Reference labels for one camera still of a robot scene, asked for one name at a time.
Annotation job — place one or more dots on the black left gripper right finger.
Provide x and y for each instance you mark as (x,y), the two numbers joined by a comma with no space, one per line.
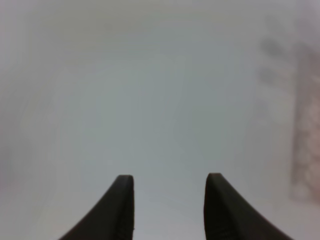
(228,216)

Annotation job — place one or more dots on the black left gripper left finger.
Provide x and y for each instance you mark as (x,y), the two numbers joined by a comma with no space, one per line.
(112,218)

